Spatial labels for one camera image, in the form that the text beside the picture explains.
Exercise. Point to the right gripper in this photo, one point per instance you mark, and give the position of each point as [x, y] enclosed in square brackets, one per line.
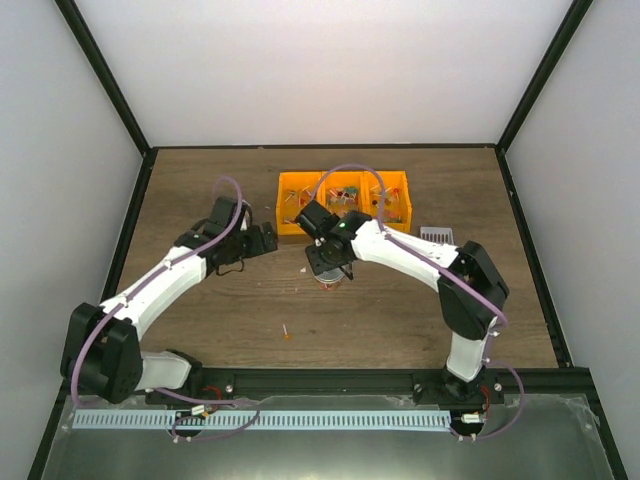
[319, 265]

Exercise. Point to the light blue cable duct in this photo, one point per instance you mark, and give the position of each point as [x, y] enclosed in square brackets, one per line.
[266, 420]

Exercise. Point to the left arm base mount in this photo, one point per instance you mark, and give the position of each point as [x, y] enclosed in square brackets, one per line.
[197, 386]

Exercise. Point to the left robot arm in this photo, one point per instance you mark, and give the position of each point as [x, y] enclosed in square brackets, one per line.
[102, 354]

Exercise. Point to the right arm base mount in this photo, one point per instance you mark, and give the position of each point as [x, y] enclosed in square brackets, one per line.
[441, 387]

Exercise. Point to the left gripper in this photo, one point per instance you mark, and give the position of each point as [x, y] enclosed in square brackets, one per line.
[258, 247]

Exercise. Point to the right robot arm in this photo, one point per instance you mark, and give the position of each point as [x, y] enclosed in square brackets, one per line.
[471, 291]

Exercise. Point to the clear plastic jar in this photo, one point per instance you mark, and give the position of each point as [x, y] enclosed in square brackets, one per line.
[329, 287]

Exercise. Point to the white jar lid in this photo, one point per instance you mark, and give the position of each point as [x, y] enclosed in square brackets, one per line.
[330, 276]

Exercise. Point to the white slotted scoop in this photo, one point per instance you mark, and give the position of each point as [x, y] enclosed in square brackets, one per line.
[439, 235]

